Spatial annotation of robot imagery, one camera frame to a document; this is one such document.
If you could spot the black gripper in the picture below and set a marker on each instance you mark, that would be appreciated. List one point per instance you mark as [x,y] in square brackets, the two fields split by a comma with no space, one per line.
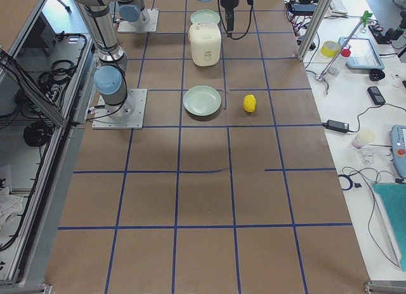
[228,1]

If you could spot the white rice cooker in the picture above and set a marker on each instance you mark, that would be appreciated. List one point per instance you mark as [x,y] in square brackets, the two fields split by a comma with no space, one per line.
[205,43]

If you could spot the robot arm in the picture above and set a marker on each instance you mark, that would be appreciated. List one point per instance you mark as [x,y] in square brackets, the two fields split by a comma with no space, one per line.
[98,20]
[134,12]

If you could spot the green plate near arm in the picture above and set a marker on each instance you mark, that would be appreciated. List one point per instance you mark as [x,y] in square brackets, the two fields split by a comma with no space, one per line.
[202,100]
[206,16]

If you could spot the black laptop charger brick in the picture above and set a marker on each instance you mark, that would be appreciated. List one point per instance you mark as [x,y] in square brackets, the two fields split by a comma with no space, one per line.
[302,9]

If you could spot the yellow toy potato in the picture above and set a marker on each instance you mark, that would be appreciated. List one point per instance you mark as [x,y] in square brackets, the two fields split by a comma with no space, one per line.
[249,103]

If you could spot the yellow tape roll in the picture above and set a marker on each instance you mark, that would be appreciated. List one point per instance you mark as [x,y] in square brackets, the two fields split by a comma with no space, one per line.
[330,49]

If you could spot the red cap bottle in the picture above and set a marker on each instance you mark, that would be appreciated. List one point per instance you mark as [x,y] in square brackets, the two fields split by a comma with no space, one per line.
[340,62]

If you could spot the metal rod with green clip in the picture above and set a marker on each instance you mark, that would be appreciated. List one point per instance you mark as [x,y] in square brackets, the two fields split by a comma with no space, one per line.
[365,18]

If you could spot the blue teach pendant tablet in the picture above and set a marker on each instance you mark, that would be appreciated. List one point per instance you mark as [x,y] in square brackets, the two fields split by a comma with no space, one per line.
[364,55]

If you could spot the black power adapter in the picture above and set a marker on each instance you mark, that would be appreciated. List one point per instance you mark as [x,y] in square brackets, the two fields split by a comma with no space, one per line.
[337,126]

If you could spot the black round cap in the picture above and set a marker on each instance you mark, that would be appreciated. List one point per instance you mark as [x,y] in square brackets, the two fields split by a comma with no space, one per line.
[376,75]

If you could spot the black phone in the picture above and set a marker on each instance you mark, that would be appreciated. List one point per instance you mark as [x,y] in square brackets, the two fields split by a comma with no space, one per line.
[376,95]

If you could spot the plastic cup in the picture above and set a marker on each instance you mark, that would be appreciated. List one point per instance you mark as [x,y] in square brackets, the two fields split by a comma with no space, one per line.
[363,138]

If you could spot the teal cutting mat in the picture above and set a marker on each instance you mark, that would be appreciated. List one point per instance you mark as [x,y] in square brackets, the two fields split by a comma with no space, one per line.
[393,198]

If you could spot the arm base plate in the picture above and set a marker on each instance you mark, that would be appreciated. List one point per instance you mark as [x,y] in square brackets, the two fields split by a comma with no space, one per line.
[125,27]
[130,115]

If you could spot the aluminium frame post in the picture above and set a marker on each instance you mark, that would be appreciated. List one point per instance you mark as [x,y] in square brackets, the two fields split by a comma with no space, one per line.
[315,22]

